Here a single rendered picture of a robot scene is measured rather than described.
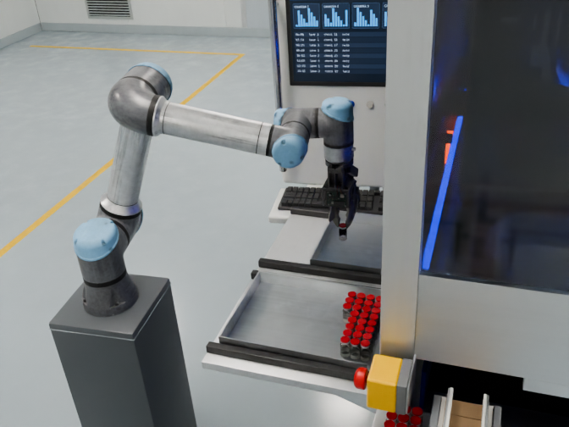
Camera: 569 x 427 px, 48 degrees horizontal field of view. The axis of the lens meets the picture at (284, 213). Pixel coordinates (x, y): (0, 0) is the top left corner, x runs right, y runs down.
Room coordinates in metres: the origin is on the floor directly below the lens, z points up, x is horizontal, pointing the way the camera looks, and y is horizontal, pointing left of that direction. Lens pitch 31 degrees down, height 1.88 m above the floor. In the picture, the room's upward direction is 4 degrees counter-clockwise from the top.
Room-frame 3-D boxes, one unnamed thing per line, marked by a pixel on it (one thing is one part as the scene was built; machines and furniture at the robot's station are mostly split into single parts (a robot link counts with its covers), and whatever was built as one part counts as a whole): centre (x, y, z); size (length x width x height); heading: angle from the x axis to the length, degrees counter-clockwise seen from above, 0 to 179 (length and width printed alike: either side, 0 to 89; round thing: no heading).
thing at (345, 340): (1.12, -0.14, 0.90); 0.18 x 0.02 x 0.05; 159
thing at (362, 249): (1.44, -0.26, 0.90); 0.34 x 0.26 x 0.04; 70
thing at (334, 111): (1.45, -0.14, 1.26); 0.09 x 0.08 x 0.11; 80
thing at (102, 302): (1.43, 0.50, 0.84); 0.15 x 0.15 x 0.10
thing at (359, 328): (1.11, -0.16, 0.90); 0.18 x 0.02 x 0.05; 159
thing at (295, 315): (1.16, -0.04, 0.90); 0.34 x 0.26 x 0.04; 69
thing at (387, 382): (0.84, -0.17, 1.00); 0.08 x 0.07 x 0.07; 70
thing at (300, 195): (1.85, -0.19, 0.82); 0.40 x 0.14 x 0.02; 76
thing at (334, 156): (1.45, -0.15, 1.18); 0.08 x 0.08 x 0.05
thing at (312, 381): (1.30, -0.14, 0.87); 0.70 x 0.48 x 0.02; 160
